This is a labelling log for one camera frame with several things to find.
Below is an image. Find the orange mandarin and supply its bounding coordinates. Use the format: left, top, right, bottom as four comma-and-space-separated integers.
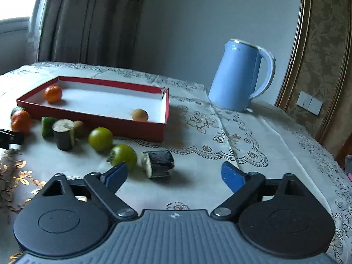
44, 85, 63, 104
11, 110, 33, 135

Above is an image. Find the green cucumber piece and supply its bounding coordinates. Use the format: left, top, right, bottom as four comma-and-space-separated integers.
41, 117, 58, 138
10, 106, 25, 119

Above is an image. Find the green tomato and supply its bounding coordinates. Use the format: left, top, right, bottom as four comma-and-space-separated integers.
88, 127, 113, 152
107, 144, 137, 169

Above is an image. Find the white embroidered tablecloth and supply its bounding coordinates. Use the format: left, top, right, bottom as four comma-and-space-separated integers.
1, 62, 351, 263

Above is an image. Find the tan longan fruit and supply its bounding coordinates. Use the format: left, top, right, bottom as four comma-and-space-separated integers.
131, 108, 149, 122

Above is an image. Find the red cardboard tray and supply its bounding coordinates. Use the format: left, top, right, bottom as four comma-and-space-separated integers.
17, 76, 169, 142

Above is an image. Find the blue electric kettle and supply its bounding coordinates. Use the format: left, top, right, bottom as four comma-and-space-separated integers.
208, 39, 276, 112

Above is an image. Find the brown patterned curtain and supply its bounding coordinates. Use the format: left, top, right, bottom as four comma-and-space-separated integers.
26, 0, 143, 68

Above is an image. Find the white wall socket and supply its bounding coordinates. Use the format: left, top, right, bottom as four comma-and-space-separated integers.
296, 91, 323, 116

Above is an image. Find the gilded wooden frame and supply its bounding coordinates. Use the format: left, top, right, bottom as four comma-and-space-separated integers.
275, 0, 351, 154

